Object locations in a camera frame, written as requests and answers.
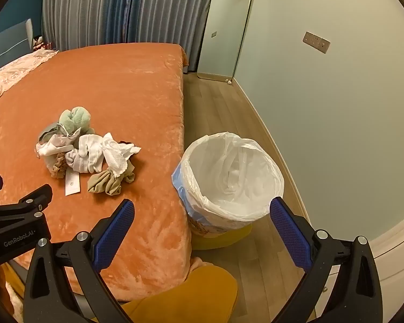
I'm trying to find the white glove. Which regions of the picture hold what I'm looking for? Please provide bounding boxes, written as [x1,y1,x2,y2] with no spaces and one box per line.
[65,134,106,173]

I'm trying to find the bronze wall socket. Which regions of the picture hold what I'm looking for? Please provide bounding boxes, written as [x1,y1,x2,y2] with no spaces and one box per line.
[303,31,331,54]

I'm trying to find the yellow plastic base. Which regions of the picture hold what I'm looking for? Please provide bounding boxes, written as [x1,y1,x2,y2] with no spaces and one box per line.
[190,222,253,250]

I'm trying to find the white lace-edged cloth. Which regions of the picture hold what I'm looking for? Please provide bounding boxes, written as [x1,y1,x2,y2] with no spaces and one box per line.
[101,132,142,178]

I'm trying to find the white flat strap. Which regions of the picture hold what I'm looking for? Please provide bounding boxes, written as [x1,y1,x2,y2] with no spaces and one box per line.
[65,170,81,196]

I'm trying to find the mustard yellow cloth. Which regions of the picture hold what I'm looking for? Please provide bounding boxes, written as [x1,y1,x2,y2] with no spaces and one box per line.
[121,264,238,323]

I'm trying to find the small red white ornaments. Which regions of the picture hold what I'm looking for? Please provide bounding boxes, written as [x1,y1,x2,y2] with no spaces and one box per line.
[32,35,53,52]

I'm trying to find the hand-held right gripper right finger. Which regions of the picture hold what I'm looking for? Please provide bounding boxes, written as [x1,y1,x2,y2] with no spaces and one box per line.
[270,197,384,323]

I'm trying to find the orange plush bed cover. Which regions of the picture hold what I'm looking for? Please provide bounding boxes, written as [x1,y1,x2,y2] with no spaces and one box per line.
[0,42,192,301]

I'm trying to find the olive green socks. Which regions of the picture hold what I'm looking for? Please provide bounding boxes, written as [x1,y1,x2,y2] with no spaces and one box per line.
[88,167,136,196]

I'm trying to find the grey drawstring pouch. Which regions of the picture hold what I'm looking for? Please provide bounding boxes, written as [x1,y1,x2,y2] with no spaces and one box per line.
[38,124,65,143]

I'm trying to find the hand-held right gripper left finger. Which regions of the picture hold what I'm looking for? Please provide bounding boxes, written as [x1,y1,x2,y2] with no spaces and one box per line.
[23,199,135,323]

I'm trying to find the green fluffy towel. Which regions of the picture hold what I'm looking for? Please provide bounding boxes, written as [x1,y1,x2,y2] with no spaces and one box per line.
[58,106,95,134]

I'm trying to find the blue patterned trash bin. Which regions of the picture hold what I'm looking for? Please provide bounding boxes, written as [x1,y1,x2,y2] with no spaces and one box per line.
[172,165,253,239]

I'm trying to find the beige scrunchie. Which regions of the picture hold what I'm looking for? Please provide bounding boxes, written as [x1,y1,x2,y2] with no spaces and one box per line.
[46,153,68,180]

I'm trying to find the blue padded headboard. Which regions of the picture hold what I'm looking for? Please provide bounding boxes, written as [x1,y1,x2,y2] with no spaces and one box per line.
[0,20,32,78]

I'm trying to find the white plastic bin liner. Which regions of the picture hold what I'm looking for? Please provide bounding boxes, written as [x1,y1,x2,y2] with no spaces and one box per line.
[180,131,285,223]

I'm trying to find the pink quilted blanket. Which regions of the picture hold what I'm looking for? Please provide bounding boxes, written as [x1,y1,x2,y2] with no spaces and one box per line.
[0,49,59,115]

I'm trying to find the wooden bed frame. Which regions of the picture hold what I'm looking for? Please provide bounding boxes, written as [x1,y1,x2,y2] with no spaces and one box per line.
[0,259,31,298]

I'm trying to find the grey pleated curtain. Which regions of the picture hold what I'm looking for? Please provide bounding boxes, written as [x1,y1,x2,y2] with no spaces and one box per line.
[42,0,219,72]

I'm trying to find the gold framed standing mirror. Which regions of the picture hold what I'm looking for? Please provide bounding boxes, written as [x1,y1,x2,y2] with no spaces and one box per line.
[197,0,253,82]

